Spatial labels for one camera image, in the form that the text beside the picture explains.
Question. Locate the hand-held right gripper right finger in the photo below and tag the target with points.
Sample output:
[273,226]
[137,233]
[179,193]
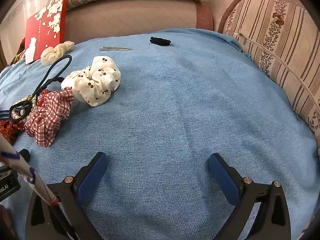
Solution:
[222,177]

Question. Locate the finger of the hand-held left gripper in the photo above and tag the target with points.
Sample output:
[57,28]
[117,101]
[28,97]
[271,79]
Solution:
[24,154]

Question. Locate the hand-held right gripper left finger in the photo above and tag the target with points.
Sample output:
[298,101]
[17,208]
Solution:
[92,177]

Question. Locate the red dotted scrunchie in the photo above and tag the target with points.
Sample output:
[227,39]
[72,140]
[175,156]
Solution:
[10,130]

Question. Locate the red plaid scrunchie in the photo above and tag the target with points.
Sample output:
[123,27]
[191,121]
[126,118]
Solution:
[47,120]

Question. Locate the navy striped ribbon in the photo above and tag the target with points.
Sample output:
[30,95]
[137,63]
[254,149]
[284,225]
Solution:
[5,115]

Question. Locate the black elastic headband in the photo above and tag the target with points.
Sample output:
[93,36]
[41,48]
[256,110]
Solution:
[57,79]

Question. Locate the white cherry print scrunchie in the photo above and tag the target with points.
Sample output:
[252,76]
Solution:
[100,80]

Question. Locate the blue blanket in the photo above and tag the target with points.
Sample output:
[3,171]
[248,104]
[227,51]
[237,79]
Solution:
[175,105]

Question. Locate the pile of clothes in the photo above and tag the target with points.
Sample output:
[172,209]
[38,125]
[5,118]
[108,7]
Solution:
[18,52]

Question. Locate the cream scrunchie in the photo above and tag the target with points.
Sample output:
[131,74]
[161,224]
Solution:
[53,53]

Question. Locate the red flower print box lid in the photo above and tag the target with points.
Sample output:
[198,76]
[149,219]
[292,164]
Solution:
[47,30]

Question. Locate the clear plastic tube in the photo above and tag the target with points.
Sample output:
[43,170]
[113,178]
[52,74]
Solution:
[282,62]

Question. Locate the silver hair clip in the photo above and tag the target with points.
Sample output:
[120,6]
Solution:
[115,49]

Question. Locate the small black scrunchie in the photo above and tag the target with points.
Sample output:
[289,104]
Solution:
[160,41]

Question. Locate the beige sofa backrest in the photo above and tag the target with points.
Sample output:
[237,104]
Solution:
[130,17]

